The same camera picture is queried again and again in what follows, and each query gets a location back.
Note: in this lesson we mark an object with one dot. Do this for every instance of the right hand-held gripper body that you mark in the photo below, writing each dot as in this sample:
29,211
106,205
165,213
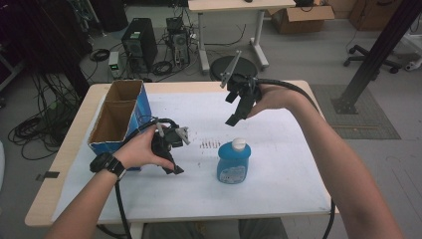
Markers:
244,88

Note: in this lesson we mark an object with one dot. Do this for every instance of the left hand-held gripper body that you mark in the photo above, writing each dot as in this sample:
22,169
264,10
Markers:
167,141

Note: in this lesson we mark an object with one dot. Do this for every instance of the blue bottle with white cap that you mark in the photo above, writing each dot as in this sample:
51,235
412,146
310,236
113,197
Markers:
233,164

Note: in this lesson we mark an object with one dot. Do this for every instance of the person's left hand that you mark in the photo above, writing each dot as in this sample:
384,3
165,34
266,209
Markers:
139,151

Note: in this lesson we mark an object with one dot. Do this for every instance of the person's right hand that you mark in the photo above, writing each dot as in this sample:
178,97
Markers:
273,97

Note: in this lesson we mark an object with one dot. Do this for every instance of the black round stool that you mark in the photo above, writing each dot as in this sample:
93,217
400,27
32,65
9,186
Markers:
246,64

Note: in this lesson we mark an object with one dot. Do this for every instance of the white table mat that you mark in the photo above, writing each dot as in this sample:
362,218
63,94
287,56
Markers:
199,199

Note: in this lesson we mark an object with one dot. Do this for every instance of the blue cardboard box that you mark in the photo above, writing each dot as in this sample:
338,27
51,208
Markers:
143,109

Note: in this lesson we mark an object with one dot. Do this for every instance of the black wristwatch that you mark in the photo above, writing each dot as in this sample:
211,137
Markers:
106,165

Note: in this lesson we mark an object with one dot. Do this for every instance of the small black computer tower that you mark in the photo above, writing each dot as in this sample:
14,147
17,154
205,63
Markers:
179,43

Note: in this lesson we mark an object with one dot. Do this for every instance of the white-legged desk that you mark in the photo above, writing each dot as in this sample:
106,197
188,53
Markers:
239,5

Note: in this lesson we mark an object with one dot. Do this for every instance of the open brown cardboard box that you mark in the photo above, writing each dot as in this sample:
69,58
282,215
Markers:
298,23

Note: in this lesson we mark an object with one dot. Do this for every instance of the white power supply unit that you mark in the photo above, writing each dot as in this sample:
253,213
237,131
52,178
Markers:
114,64

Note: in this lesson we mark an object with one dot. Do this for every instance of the large black computer tower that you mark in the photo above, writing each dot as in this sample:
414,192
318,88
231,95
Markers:
141,43

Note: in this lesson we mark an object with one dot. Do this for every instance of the person's right leg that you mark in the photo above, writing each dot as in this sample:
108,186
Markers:
262,229

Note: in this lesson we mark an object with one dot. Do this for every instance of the black tape strip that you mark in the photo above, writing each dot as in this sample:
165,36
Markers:
48,175

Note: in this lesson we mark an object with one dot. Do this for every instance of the grey floor mat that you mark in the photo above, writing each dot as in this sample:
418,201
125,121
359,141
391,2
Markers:
365,116

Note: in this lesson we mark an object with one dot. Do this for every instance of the black office chair base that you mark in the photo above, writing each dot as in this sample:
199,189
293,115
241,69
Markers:
368,57

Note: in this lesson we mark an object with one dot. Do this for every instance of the black metal stand beam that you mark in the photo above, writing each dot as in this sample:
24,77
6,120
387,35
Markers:
381,49

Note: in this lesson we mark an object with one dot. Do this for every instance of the closed brown cardboard box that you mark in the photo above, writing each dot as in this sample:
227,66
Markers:
375,15

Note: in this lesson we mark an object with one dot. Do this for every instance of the dark curtain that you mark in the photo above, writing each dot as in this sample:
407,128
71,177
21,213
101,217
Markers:
46,33

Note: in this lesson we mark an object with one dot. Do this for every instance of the white floor device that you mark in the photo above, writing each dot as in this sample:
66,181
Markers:
414,64

